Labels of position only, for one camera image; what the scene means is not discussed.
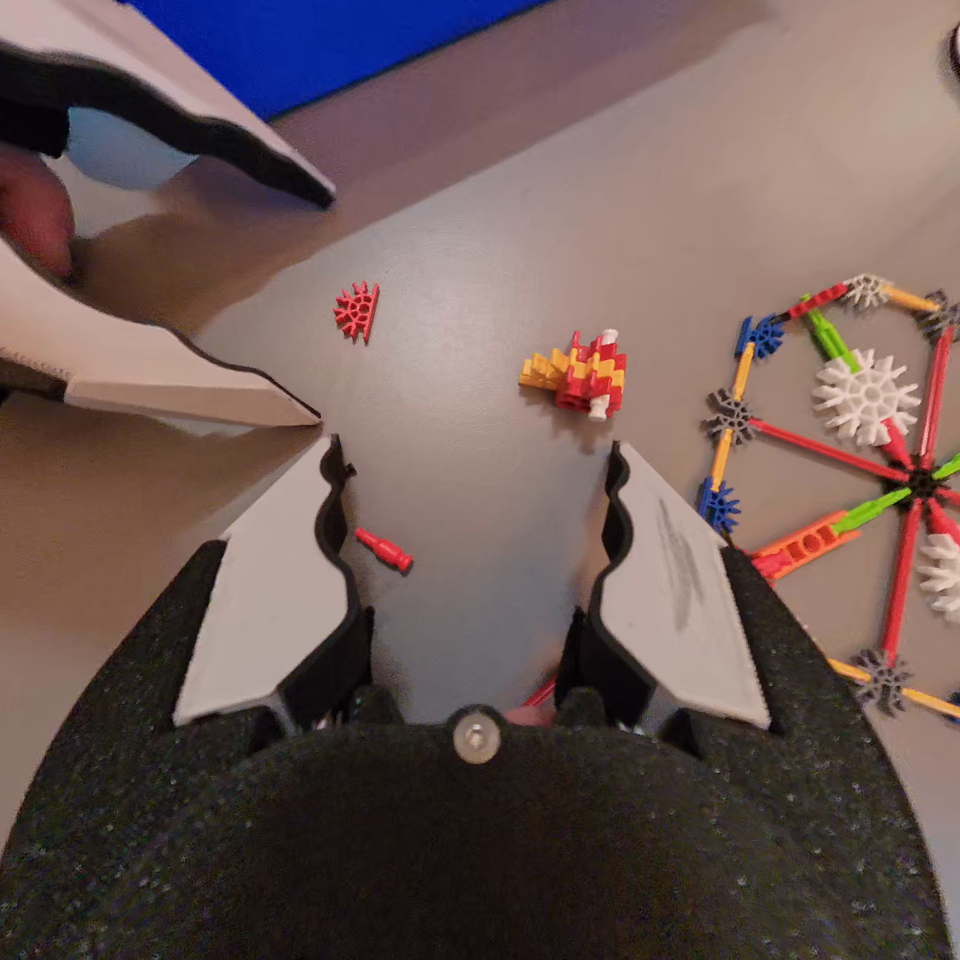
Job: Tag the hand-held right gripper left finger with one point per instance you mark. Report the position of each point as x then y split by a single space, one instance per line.
262 600

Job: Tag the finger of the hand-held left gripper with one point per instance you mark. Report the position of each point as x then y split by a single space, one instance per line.
150 367
150 90

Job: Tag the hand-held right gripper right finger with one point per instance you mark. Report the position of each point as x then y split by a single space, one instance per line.
675 600

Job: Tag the short red toy rod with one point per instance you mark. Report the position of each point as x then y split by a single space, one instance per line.
382 550

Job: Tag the red half-round toy connector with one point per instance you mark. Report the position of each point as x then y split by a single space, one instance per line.
358 311

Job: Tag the person's left hand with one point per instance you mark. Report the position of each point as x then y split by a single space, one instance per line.
34 210

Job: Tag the long red toy rod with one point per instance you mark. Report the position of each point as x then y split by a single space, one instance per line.
541 691

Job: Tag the blue box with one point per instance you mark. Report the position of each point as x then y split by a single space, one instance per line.
337 45

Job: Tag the red yellow connector stack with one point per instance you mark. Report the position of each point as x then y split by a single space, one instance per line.
592 375

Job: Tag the colourful construction toy wheel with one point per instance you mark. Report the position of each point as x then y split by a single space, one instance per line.
866 394

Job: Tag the black white round object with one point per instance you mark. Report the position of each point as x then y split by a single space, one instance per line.
954 49

